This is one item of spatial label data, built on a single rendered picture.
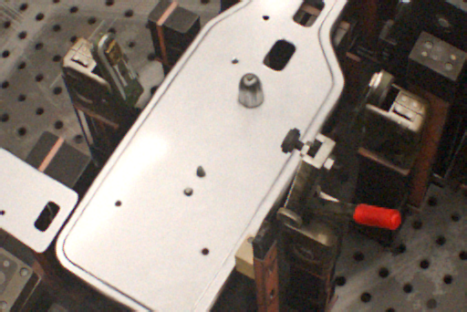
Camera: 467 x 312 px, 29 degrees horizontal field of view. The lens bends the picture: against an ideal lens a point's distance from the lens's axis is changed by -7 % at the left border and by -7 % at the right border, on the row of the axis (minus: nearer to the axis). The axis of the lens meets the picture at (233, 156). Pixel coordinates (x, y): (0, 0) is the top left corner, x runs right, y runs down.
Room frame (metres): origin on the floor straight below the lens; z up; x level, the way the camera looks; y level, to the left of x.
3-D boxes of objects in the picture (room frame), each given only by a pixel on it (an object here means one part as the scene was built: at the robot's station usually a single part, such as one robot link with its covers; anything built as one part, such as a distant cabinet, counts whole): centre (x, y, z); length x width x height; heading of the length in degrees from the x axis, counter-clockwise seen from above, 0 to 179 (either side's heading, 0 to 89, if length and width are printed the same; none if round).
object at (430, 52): (0.61, -0.27, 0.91); 0.07 x 0.05 x 0.42; 53
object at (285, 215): (0.44, -0.06, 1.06); 0.03 x 0.01 x 0.03; 53
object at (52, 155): (0.60, 0.24, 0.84); 0.11 x 0.10 x 0.28; 53
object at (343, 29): (0.77, -0.13, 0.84); 0.12 x 0.05 x 0.29; 53
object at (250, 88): (0.64, -0.03, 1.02); 0.03 x 0.03 x 0.07
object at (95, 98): (0.71, 0.17, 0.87); 0.12 x 0.09 x 0.35; 53
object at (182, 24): (0.80, 0.06, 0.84); 0.11 x 0.08 x 0.29; 53
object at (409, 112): (0.57, -0.22, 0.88); 0.11 x 0.09 x 0.37; 53
